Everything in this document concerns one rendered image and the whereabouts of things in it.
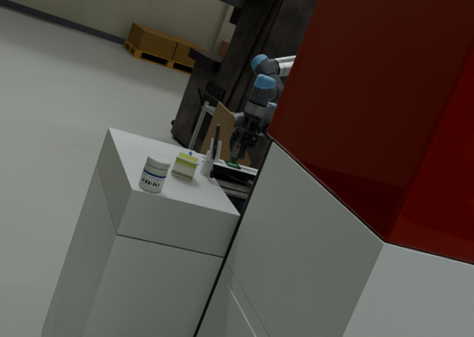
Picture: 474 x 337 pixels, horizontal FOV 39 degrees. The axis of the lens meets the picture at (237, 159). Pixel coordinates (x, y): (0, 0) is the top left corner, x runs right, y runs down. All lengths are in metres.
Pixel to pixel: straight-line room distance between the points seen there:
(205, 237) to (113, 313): 0.36
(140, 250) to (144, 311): 0.21
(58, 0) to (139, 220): 10.87
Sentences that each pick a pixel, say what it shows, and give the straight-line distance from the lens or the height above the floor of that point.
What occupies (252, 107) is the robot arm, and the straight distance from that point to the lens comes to 2.50.
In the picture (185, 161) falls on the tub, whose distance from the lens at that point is 2.15.
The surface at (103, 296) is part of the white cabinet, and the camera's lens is 2.06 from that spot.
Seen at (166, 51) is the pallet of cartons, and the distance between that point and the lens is 11.82.
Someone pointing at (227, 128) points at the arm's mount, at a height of 1.04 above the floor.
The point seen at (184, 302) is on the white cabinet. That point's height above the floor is 0.64.
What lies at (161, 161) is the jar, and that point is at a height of 1.06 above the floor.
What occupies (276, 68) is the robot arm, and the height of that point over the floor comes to 1.37.
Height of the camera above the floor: 1.57
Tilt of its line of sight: 13 degrees down
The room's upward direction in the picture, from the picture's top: 21 degrees clockwise
